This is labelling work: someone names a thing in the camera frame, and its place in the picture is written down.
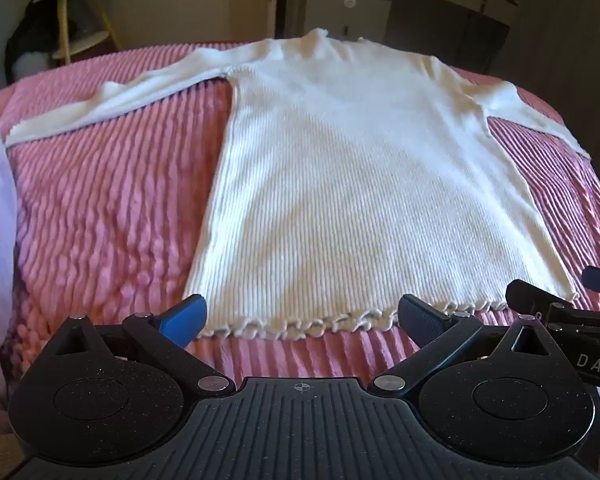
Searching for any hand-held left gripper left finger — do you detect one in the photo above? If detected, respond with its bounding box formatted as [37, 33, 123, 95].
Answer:
[52, 294, 237, 397]

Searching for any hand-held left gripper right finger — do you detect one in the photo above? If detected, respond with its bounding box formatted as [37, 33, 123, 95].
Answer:
[369, 293, 552, 397]

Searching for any white ribbed sweater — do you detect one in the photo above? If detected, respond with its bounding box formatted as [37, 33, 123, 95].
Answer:
[5, 27, 592, 343]

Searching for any pink ribbed bedspread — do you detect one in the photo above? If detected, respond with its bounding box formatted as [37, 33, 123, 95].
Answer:
[0, 42, 600, 461]

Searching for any grey dresser with drawers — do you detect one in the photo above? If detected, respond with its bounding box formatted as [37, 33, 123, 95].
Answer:
[385, 0, 520, 72]

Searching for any yellow-legged tiered side table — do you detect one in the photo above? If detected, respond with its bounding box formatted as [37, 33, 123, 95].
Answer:
[32, 0, 123, 64]

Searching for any grey bedside cabinet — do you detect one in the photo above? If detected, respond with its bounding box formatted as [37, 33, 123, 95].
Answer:
[300, 0, 393, 43]

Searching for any black garment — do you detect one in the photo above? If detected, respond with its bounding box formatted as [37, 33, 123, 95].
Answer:
[5, 0, 70, 83]

